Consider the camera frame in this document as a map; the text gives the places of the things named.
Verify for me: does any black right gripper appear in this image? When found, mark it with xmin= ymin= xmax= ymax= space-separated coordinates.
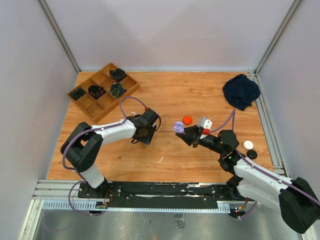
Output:
xmin=176 ymin=124 xmax=226 ymax=155

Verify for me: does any orange earbud charging case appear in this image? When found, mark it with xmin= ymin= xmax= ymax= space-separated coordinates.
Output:
xmin=182 ymin=115 xmax=193 ymax=125

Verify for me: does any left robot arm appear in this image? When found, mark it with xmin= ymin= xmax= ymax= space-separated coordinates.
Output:
xmin=60 ymin=108 xmax=162 ymax=198

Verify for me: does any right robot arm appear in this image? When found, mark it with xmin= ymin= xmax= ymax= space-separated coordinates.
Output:
xmin=173 ymin=121 xmax=320 ymax=234

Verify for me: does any white charging case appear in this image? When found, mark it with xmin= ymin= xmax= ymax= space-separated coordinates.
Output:
xmin=243 ymin=140 xmax=254 ymax=151

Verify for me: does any black charging case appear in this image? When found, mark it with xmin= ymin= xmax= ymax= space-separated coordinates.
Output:
xmin=246 ymin=149 xmax=258 ymax=160

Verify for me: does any black yellow rolled tie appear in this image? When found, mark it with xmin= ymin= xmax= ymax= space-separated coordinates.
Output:
xmin=109 ymin=82 xmax=126 ymax=99

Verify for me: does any wooden compartment tray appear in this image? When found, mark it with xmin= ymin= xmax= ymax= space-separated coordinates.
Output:
xmin=67 ymin=63 xmax=140 ymax=123

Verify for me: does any black dotted rolled tie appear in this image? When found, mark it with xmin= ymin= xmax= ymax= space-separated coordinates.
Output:
xmin=109 ymin=68 xmax=127 ymax=83

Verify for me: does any black orange rolled tie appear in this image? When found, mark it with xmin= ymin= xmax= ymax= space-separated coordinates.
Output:
xmin=88 ymin=85 xmax=106 ymax=100

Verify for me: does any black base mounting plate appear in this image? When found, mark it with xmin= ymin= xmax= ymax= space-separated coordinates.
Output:
xmin=77 ymin=181 xmax=246 ymax=210

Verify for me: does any dark blue crumpled cloth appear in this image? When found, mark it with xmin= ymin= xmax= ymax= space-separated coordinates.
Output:
xmin=222 ymin=74 xmax=261 ymax=111

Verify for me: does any dark green rolled tie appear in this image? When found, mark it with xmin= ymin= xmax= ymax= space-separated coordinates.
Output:
xmin=69 ymin=86 xmax=86 ymax=101

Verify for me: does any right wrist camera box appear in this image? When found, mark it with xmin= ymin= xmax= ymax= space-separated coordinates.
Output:
xmin=196 ymin=116 xmax=213 ymax=131

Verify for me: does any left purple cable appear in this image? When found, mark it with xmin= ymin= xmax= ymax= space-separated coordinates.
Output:
xmin=62 ymin=96 xmax=151 ymax=217

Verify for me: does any aluminium frame rail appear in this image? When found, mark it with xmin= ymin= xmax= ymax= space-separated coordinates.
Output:
xmin=19 ymin=180 xmax=320 ymax=240

